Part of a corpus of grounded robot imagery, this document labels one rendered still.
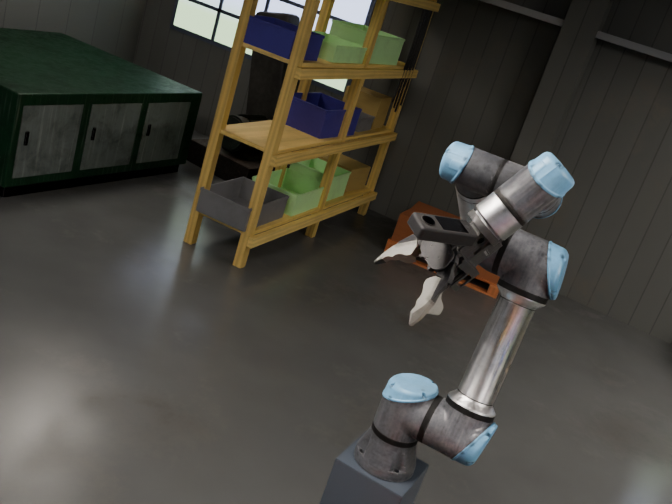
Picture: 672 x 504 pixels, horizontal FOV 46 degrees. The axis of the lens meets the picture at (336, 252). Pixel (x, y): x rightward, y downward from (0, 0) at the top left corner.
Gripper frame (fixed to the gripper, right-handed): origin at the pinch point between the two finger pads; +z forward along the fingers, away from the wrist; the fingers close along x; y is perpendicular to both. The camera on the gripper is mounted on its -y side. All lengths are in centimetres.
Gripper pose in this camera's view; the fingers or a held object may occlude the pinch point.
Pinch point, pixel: (388, 292)
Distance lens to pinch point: 134.5
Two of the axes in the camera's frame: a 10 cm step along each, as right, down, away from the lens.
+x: -3.5, -6.8, 6.4
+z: -7.6, 6.1, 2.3
